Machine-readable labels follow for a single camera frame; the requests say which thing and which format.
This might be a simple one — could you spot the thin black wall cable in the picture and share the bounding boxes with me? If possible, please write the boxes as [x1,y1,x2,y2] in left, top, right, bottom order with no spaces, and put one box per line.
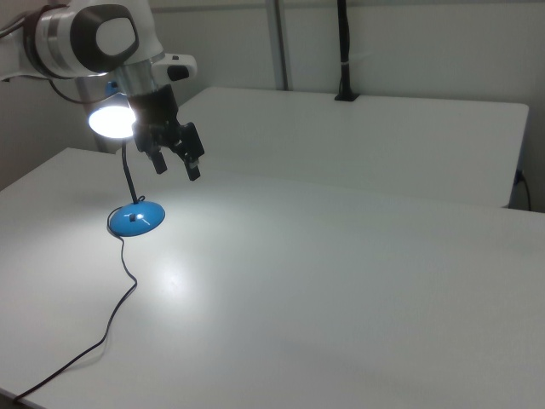
[515,169,534,211]

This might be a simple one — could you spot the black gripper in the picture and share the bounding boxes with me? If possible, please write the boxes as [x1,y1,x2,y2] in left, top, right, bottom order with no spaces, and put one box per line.
[129,84,207,182]

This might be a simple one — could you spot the blue desk lamp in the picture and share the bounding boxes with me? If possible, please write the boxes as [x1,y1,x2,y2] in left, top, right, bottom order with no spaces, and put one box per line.
[88,80,168,239]

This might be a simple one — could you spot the black lamp power cable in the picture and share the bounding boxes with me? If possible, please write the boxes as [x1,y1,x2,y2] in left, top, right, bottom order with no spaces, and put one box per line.
[14,194,146,402]

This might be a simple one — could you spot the black pole with clamp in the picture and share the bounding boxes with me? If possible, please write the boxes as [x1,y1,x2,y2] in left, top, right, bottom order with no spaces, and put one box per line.
[333,0,362,103]

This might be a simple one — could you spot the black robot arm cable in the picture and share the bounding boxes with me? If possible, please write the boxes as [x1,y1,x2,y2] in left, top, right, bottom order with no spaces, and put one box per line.
[49,78,108,106]

